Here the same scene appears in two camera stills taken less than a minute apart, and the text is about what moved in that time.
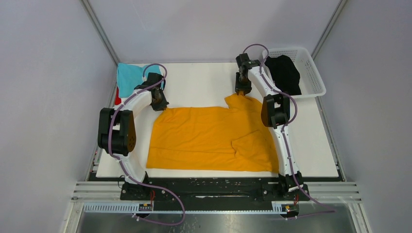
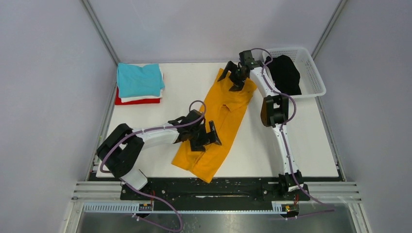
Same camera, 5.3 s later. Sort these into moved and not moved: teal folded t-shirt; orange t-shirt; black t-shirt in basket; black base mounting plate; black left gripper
Moved: black left gripper; orange t-shirt
Not moved: black base mounting plate; teal folded t-shirt; black t-shirt in basket
